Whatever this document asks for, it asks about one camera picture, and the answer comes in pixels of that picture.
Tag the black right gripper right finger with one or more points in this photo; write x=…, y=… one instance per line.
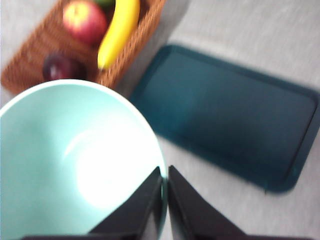
x=195, y=217

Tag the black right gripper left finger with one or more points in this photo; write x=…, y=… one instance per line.
x=132, y=217

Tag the teal ribbed bowl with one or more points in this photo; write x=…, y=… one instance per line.
x=62, y=155

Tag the dark red plum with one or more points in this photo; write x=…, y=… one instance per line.
x=62, y=68

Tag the black rectangular tray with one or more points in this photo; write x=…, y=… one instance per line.
x=225, y=117

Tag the yellow banana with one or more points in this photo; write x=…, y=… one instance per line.
x=120, y=35

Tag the brown wicker basket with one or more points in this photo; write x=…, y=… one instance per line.
x=37, y=60

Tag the red orange peach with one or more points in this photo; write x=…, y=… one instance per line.
x=85, y=22

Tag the dark green fruit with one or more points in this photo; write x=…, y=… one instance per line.
x=105, y=3

